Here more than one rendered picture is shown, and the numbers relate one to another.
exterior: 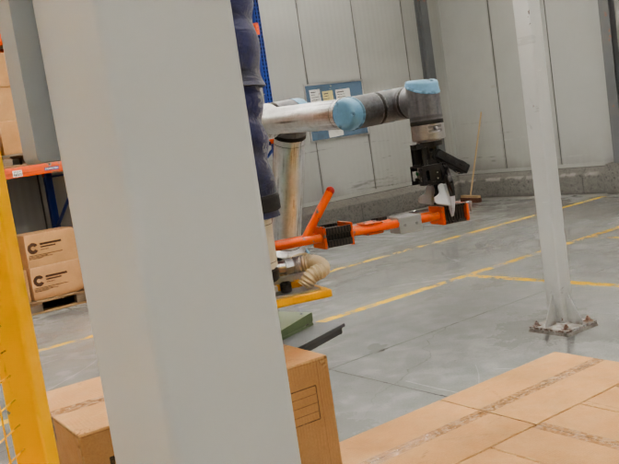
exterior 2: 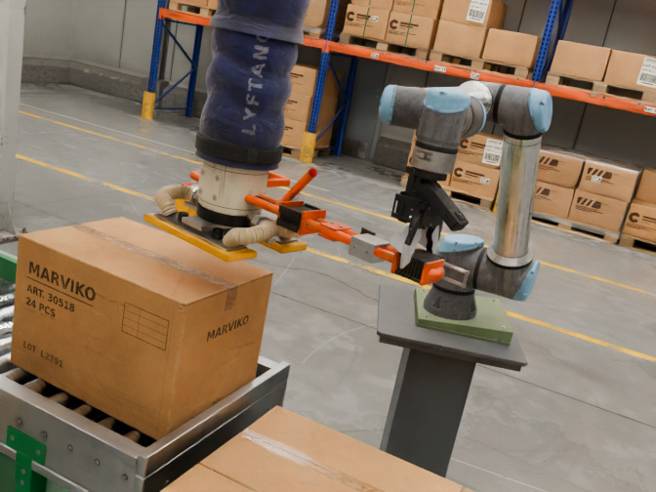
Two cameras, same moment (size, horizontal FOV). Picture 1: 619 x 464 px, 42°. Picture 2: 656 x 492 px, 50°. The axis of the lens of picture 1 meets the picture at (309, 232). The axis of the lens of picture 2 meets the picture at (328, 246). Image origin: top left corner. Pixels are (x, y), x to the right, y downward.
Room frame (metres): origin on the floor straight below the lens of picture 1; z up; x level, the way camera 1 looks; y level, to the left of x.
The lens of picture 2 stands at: (1.27, -1.52, 1.62)
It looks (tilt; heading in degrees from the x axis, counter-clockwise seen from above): 16 degrees down; 58
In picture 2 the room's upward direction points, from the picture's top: 11 degrees clockwise
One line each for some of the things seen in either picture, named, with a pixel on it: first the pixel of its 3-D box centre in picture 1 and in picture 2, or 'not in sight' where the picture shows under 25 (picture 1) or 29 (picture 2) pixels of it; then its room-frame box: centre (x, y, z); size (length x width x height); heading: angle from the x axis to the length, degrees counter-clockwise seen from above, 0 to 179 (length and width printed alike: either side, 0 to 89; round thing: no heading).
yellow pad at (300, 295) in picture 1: (259, 297); (199, 229); (1.92, 0.14, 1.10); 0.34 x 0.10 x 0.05; 111
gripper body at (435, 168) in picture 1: (429, 163); (421, 197); (2.21, -0.35, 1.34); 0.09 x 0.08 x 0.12; 110
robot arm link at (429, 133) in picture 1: (428, 133); (432, 160); (2.21, -0.36, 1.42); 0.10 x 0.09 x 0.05; 20
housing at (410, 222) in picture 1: (405, 223); (369, 248); (2.17, -0.26, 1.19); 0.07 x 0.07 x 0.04; 21
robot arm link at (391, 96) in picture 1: (393, 105); (456, 115); (2.30, -0.29, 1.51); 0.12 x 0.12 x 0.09; 32
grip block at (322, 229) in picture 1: (332, 235); (301, 217); (2.09, -0.06, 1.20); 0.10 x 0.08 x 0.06; 21
